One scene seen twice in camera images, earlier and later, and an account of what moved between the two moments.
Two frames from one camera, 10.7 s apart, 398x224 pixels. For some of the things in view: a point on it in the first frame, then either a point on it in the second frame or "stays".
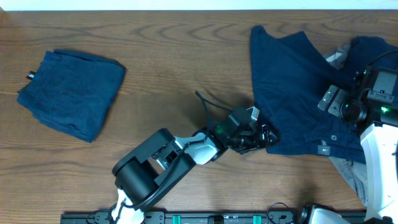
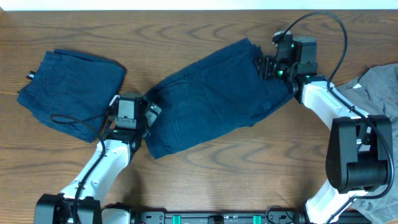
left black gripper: x=263 y=141 to x=150 y=116
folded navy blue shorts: x=72 y=93 stays
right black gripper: x=334 y=107 to x=265 y=70
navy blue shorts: x=291 y=75 to x=222 y=93
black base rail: x=189 y=218 stays
